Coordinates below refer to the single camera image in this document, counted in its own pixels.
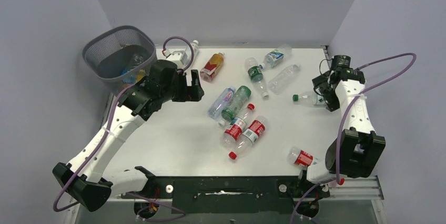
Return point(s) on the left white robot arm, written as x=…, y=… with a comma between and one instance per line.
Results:
x=82, y=178

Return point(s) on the red label bottle front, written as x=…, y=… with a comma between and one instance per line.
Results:
x=301, y=158

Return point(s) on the pink blue label bottle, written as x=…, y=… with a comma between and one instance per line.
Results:
x=221, y=102

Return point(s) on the red yellow label bottle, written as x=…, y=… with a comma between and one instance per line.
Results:
x=212, y=67

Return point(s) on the clear blue cap bottle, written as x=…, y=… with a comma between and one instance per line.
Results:
x=134, y=62

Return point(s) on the red label bottle upper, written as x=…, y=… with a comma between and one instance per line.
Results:
x=236, y=127

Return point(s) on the green cap clear bottle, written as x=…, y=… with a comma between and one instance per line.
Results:
x=310, y=99

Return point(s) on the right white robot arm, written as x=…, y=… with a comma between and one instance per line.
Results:
x=356, y=151

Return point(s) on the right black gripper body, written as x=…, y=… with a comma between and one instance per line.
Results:
x=331, y=99

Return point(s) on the clear bottle white label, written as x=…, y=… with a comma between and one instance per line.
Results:
x=188, y=51

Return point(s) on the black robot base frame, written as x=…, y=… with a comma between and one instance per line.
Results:
x=250, y=194

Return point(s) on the red label bottle lower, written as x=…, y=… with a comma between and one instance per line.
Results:
x=249, y=137

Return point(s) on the blue label clear bottle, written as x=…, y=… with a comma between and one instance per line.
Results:
x=276, y=57

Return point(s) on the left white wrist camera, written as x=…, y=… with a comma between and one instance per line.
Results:
x=178, y=57

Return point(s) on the grey ribbed waste bin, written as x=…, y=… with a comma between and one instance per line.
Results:
x=109, y=53

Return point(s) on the yellow honey pomelo bottle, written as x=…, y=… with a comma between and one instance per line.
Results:
x=139, y=75

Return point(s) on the plain clear bottle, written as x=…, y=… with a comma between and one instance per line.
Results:
x=284, y=79

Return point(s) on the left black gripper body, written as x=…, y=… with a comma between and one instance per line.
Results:
x=180, y=91

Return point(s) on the orange juice bottle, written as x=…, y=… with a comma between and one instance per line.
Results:
x=128, y=80

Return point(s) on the green label clear bottle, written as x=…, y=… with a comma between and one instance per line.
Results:
x=256, y=77

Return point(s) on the green tinted bottle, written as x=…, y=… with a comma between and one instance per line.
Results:
x=240, y=97

